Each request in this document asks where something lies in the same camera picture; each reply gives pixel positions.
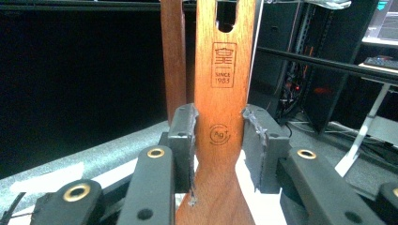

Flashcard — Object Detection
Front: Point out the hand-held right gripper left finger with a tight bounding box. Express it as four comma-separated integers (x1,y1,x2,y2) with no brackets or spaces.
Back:
167,102,200,195

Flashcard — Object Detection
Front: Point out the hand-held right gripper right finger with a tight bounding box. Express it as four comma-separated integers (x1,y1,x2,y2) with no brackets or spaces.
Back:
241,103,291,195

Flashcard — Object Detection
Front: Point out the wooden rice paddle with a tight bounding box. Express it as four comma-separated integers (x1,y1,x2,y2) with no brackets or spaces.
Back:
175,0,258,225

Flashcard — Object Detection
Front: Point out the white table sheet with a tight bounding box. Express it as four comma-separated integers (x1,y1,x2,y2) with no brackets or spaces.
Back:
6,149,290,225

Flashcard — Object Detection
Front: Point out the black horizontal bar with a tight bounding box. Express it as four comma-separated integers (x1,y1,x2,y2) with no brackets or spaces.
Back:
256,46,398,83

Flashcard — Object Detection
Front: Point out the black equipment rack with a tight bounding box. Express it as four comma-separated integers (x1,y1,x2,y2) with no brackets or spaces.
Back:
248,0,379,134

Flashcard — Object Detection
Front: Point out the black keyboard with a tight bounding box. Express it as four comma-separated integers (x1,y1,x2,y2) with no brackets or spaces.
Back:
363,55,398,71

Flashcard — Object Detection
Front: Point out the computer monitor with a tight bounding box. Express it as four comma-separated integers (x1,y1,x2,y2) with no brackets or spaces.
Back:
361,0,398,46

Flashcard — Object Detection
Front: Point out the white metal desk frame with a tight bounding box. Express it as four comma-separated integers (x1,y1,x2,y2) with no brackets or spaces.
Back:
333,82,398,178

